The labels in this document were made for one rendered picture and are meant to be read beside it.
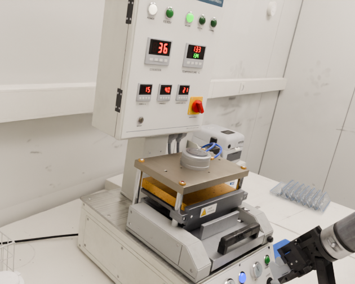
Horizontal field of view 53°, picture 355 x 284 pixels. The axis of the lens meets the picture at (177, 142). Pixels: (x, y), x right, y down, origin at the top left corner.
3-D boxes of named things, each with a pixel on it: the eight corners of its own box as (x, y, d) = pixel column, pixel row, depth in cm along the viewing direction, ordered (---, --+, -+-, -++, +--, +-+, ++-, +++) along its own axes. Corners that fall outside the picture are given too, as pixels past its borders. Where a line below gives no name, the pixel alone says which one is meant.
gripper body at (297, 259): (288, 242, 97) (323, 222, 90) (307, 272, 94) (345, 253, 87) (274, 251, 92) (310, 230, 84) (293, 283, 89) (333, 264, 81)
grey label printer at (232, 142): (187, 153, 205) (192, 124, 200) (207, 148, 220) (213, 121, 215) (223, 168, 191) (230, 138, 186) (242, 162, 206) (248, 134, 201)
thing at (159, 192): (140, 191, 98) (145, 159, 95) (194, 177, 114) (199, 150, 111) (185, 220, 87) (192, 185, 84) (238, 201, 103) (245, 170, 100)
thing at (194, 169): (116, 181, 100) (121, 137, 96) (190, 165, 122) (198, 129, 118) (177, 222, 84) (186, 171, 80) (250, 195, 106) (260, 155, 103)
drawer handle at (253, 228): (216, 251, 85) (220, 236, 83) (251, 233, 95) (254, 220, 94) (223, 255, 83) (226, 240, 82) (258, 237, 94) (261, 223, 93)
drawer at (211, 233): (131, 216, 101) (134, 190, 98) (184, 199, 116) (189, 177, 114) (210, 274, 82) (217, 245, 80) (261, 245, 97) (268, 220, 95)
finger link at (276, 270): (261, 266, 99) (285, 252, 94) (273, 286, 97) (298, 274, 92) (255, 270, 97) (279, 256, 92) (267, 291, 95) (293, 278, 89)
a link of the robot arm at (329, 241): (360, 247, 84) (348, 258, 78) (345, 254, 87) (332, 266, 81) (340, 218, 87) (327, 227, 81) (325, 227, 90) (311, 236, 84)
